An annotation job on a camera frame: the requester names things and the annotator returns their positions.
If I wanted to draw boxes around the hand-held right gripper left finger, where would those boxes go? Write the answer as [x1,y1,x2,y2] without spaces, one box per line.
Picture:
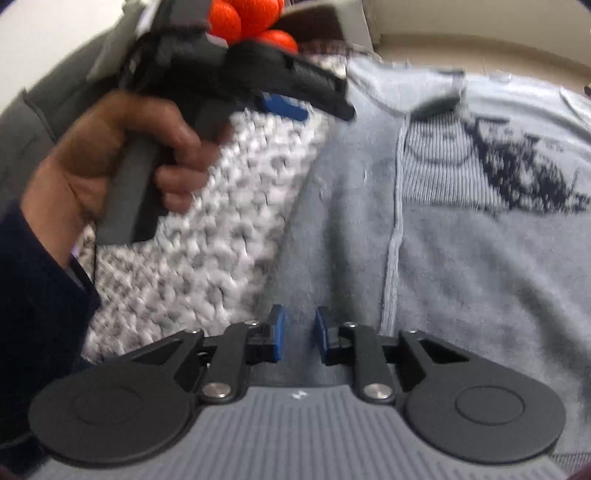
[124,304,286,404]

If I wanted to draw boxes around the grey quilted blanket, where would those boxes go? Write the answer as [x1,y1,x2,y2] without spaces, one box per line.
[76,53,347,365]

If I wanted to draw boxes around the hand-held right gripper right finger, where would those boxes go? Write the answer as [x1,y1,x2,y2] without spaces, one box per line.
[315,305,467,404]

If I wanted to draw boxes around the orange knot cushion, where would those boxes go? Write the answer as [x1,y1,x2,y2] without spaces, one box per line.
[208,0,300,54]

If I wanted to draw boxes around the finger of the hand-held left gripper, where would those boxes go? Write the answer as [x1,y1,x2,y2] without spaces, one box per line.
[228,41,356,121]
[257,92,309,123]

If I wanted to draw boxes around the grey knitted sweater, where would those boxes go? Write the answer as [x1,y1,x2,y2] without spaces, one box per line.
[259,60,591,462]

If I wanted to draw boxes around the person's left hand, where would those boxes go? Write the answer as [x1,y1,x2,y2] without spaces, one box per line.
[21,90,234,268]

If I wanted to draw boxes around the grey sofa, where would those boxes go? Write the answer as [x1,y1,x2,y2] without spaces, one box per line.
[0,0,375,208]

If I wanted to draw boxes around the person's left forearm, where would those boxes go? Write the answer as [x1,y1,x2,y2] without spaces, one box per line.
[0,203,103,476]

